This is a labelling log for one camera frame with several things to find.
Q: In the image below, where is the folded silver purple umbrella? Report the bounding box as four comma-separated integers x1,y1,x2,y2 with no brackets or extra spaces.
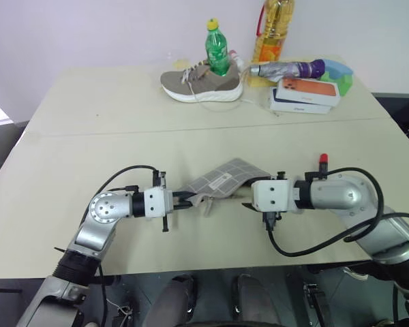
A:
248,58,327,83

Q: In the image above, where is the grey grid fabric pouch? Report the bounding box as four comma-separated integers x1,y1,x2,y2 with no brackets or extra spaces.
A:
175,157,272,217

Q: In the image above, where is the black right forearm cable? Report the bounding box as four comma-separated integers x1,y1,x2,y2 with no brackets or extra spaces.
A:
343,212,409,244

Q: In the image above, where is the blue and green foam block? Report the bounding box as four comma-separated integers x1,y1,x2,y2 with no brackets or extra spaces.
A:
322,58,355,98

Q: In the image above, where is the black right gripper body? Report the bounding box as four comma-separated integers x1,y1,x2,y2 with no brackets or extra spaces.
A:
261,210,283,233

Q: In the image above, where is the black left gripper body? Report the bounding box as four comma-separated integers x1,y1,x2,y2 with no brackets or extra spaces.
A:
161,191,185,233

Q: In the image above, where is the small white red-capped bottle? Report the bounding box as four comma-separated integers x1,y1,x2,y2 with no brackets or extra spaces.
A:
228,50,245,71

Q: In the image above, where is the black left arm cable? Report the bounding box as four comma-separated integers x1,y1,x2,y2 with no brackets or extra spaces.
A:
82,165,160,223

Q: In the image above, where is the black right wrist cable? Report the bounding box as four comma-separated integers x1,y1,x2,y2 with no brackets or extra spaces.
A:
265,166,384,258

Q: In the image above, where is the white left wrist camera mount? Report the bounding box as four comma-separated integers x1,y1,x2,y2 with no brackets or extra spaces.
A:
143,186,175,219

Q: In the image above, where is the dark rounded shape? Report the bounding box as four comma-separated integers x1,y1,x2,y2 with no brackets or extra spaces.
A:
231,274,281,327
141,274,197,327

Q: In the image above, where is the blue white phone box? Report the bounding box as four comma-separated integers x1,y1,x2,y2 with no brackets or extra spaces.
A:
269,86,333,115

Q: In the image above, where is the orange phone box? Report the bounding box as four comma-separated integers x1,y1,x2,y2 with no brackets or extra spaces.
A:
276,76,342,108

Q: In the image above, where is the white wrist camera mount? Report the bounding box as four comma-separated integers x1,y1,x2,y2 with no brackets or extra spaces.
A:
251,177,303,215
143,186,175,219

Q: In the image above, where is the yellow cooking oil bottle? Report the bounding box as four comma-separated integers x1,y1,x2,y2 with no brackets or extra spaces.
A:
251,0,296,64

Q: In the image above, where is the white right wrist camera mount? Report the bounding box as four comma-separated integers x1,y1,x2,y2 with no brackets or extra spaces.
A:
251,177,303,215

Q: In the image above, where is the green plastic soda bottle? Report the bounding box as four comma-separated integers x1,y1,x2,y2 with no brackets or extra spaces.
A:
204,18,230,77

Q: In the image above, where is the taupe sneaker with white sole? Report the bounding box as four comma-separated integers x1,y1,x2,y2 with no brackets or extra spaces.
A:
160,61,245,104

